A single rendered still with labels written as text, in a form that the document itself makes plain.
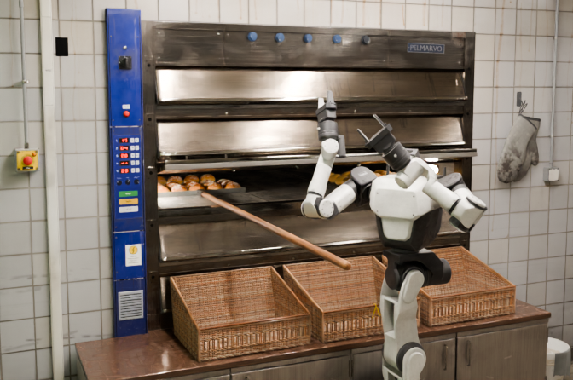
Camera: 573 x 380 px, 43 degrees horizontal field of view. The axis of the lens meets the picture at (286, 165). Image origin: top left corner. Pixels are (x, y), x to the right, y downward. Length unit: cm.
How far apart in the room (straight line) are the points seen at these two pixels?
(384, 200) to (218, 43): 121
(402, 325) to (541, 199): 184
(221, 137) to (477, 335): 166
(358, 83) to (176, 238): 128
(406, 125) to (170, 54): 139
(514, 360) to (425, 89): 155
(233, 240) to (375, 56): 127
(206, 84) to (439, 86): 137
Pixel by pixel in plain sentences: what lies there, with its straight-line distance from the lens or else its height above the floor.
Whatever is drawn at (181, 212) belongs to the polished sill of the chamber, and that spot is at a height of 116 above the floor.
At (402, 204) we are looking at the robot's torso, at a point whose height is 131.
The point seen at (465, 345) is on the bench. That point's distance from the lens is 392.
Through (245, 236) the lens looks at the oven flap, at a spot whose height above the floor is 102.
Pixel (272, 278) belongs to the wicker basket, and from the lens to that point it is 382.
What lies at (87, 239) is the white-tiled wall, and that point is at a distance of 358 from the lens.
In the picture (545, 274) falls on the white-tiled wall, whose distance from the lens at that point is 490.
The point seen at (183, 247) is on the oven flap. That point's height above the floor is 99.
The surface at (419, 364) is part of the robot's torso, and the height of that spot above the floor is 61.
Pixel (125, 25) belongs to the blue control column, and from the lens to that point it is 352.
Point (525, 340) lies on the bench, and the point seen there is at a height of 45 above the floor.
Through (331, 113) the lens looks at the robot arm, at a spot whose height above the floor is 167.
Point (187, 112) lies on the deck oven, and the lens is 361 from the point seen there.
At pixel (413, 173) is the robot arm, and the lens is 277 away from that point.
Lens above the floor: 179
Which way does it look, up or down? 6 degrees down
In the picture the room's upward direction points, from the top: straight up
